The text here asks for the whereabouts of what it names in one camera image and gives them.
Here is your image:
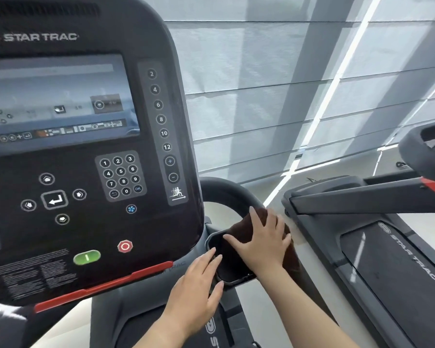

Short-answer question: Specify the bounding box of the person's left hand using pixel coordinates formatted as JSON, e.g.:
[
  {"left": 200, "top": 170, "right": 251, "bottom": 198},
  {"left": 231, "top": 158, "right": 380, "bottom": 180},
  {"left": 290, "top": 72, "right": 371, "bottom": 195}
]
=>
[{"left": 165, "top": 247, "right": 225, "bottom": 337}]

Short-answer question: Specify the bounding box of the person's right hand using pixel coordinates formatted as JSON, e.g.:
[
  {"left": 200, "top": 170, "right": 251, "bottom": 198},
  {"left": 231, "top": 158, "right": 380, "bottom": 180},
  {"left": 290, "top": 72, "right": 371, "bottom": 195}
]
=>
[{"left": 223, "top": 206, "right": 292, "bottom": 283}]

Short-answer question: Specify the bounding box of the dark brown cleaning cloth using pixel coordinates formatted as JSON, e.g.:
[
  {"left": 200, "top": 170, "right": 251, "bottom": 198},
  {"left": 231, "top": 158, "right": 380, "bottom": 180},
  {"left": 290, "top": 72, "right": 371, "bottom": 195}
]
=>
[{"left": 228, "top": 206, "right": 302, "bottom": 283}]

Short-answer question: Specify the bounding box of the black cup holder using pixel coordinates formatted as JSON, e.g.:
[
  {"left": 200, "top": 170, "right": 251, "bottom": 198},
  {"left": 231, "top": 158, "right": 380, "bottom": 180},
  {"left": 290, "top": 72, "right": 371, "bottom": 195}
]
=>
[{"left": 205, "top": 229, "right": 261, "bottom": 287}]

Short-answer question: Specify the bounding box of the black treadmill handrail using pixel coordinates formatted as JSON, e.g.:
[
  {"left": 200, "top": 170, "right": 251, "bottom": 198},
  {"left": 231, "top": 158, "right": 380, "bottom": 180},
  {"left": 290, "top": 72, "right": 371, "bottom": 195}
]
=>
[
  {"left": 398, "top": 117, "right": 435, "bottom": 191},
  {"left": 199, "top": 176, "right": 340, "bottom": 327}
]

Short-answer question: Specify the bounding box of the black treadmill console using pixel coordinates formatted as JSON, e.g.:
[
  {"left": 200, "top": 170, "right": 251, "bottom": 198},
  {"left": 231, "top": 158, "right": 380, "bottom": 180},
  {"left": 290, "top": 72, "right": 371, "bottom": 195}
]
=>
[{"left": 0, "top": 0, "right": 205, "bottom": 316}]

